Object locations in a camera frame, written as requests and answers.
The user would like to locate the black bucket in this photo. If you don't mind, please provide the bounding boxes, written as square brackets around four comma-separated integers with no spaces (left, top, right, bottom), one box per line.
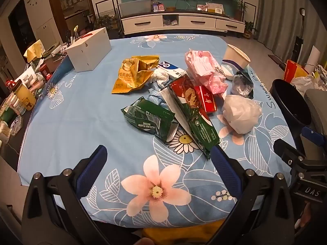
[271,79,312,133]

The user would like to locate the red and green biscuit wrapper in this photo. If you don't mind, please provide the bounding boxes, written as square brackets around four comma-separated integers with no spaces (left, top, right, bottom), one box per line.
[160,75,220,159]

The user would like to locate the white roll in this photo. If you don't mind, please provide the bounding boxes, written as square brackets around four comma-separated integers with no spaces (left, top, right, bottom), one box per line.
[305,45,321,69]

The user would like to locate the red and yellow shopping bag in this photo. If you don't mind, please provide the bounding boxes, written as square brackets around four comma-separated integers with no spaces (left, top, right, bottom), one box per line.
[283,59,309,82]

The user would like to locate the white and blue medicine box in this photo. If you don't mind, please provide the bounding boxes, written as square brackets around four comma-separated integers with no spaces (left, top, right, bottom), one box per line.
[156,61,187,80]

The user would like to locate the white television cabinet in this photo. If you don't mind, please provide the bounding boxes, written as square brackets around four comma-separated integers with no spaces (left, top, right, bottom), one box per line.
[121,11,246,35]

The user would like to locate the blue floral tablecloth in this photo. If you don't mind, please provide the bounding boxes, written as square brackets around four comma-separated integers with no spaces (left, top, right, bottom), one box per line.
[18,33,294,229]

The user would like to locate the light blue cloth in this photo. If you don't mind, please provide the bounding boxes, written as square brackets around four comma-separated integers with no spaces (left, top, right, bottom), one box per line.
[148,85,169,108]

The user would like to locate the yellow cushion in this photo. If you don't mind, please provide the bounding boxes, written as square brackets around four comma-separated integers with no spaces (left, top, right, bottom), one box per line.
[142,219,226,245]

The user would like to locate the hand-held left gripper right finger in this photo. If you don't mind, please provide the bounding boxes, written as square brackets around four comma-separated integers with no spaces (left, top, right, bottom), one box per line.
[204,145,298,245]

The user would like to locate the dark door mat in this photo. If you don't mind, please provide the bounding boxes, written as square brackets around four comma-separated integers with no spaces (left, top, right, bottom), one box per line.
[268,53,285,69]

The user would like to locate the small potted plant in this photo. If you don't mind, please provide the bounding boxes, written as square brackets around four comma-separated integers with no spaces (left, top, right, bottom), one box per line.
[243,20,258,39]

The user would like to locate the green wafer wrapper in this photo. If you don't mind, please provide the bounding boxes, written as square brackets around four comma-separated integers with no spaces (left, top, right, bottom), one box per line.
[121,96,179,142]

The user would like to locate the upright floor washer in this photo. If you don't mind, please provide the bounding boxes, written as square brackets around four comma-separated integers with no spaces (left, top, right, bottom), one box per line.
[291,8,306,64]

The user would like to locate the yellow canister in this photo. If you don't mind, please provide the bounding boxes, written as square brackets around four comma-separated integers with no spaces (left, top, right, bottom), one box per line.
[11,83,36,110]

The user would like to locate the yellow cloth on clutter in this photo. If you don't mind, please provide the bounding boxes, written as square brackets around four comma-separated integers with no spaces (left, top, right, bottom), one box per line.
[24,39,45,62]

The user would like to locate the red container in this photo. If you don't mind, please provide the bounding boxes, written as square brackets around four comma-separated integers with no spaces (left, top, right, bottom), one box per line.
[38,65,53,81]

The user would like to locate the grey curtain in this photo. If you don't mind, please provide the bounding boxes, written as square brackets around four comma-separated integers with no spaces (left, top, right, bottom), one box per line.
[257,0,327,64]

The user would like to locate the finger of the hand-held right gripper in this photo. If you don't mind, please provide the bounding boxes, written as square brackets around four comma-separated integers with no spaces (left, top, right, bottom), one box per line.
[273,139,307,169]
[301,127,327,147]

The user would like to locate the grey storage box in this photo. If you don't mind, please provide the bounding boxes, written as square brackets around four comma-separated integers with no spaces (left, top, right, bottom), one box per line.
[119,0,152,18]

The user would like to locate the yellow chips bag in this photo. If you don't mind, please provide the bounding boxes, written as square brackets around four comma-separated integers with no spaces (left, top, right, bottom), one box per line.
[111,55,161,94]

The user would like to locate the clear plastic wrapper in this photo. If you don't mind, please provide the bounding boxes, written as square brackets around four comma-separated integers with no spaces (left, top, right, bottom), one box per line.
[231,70,254,99]

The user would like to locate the red pack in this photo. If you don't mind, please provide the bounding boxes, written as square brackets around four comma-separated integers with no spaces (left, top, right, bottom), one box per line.
[193,85,217,114]

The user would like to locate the person's right hand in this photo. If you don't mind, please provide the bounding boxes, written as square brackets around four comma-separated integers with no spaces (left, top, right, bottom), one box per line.
[295,200,312,235]

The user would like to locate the picture frames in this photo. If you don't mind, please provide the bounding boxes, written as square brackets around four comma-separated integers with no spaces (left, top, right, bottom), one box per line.
[197,2,225,14]

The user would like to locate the large white plastic bag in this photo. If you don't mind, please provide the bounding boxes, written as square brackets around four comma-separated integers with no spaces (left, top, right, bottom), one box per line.
[291,74,320,97]

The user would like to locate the potted plants by doorway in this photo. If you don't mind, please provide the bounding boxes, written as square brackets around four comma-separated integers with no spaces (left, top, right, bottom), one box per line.
[94,14,120,37]

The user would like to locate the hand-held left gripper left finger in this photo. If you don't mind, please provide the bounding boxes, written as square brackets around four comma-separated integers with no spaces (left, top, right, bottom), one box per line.
[22,145,113,245]

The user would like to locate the tall potted plant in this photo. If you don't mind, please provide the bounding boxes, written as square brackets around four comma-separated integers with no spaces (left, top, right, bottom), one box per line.
[234,0,248,21]

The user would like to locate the pink plastic packet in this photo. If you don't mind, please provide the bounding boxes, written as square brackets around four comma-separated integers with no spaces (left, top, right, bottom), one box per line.
[184,50,229,95]

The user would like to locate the white tissue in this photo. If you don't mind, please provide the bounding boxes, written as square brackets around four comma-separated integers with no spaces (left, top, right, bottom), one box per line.
[149,69,170,87]

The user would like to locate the white paper cup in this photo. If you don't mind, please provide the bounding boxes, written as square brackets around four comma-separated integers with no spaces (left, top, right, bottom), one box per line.
[221,43,251,79]

